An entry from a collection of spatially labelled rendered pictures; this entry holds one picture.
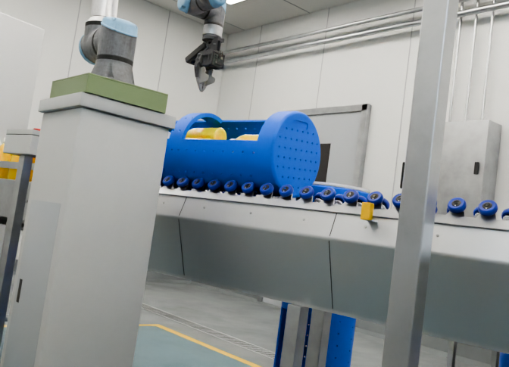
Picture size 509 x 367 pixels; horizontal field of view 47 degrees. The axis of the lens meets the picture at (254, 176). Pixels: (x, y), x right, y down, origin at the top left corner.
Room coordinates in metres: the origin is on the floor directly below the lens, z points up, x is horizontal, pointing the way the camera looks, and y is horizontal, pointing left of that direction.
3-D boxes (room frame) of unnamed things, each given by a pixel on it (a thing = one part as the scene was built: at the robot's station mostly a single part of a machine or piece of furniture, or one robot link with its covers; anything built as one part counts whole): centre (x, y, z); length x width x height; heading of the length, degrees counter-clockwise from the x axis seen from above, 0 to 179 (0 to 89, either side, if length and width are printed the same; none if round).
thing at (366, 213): (1.56, -0.33, 0.92); 0.08 x 0.03 x 0.05; 141
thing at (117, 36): (1.84, 0.50, 1.38); 0.13 x 0.12 x 0.14; 37
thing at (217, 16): (2.19, 0.24, 1.64); 0.09 x 0.08 x 0.11; 127
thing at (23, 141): (2.37, 0.93, 1.05); 0.20 x 0.10 x 0.10; 51
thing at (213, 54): (2.19, 0.23, 1.48); 0.09 x 0.08 x 0.12; 51
